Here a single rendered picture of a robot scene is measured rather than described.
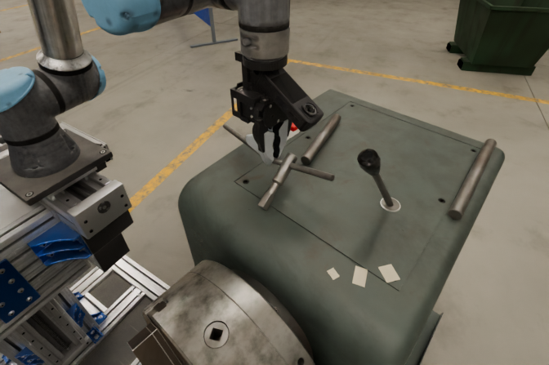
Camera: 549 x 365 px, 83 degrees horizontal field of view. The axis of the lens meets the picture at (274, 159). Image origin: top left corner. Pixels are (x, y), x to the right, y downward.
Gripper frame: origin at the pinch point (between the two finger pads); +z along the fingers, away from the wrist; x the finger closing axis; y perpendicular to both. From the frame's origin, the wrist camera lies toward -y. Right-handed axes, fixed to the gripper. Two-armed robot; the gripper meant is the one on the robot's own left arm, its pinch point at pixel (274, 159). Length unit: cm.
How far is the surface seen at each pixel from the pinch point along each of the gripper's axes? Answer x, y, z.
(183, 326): 29.3, -9.4, 6.6
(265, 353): 23.9, -19.6, 8.3
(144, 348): 34.2, -5.5, 11.2
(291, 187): 0.1, -4.5, 4.6
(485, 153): -33.5, -30.2, 2.3
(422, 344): -30, -41, 76
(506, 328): -97, -75, 130
